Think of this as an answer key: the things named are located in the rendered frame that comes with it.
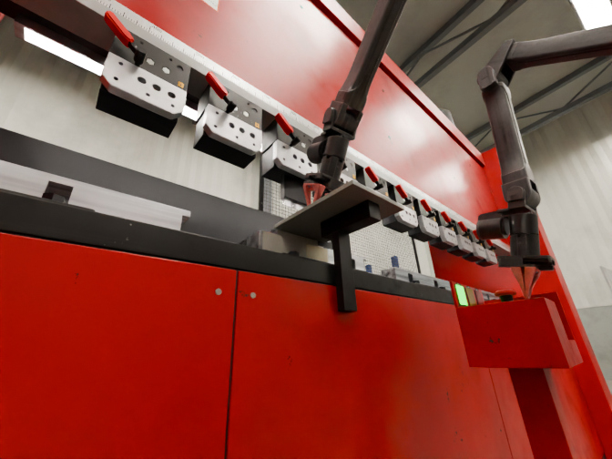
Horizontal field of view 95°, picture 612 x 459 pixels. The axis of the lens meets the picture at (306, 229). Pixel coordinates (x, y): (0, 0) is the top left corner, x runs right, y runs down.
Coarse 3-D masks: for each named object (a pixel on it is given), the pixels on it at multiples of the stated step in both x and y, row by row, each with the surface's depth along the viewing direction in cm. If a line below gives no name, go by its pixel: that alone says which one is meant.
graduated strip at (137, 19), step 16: (112, 0) 59; (128, 16) 61; (160, 32) 65; (192, 48) 70; (208, 64) 71; (240, 80) 78; (256, 96) 80; (288, 112) 87; (320, 128) 96; (368, 160) 112; (416, 192) 133; (448, 208) 156; (496, 240) 200
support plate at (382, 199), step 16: (336, 192) 56; (352, 192) 56; (368, 192) 56; (304, 208) 63; (320, 208) 62; (336, 208) 62; (384, 208) 63; (400, 208) 63; (288, 224) 69; (304, 224) 69; (320, 224) 70; (320, 240) 80
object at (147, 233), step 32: (0, 192) 30; (0, 224) 29; (32, 224) 31; (64, 224) 33; (96, 224) 35; (128, 224) 37; (160, 256) 39; (192, 256) 42; (224, 256) 45; (256, 256) 49; (288, 256) 54; (384, 288) 71; (416, 288) 82
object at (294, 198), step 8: (288, 176) 82; (280, 184) 82; (288, 184) 81; (296, 184) 83; (280, 192) 80; (288, 192) 80; (296, 192) 82; (288, 200) 80; (296, 200) 81; (304, 200) 83; (296, 208) 81
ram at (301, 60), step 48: (48, 0) 54; (96, 0) 57; (144, 0) 65; (192, 0) 75; (240, 0) 90; (288, 0) 111; (240, 48) 82; (288, 48) 99; (336, 48) 127; (288, 96) 90; (384, 96) 147; (384, 144) 127; (432, 144) 174; (432, 192) 147; (480, 192) 215
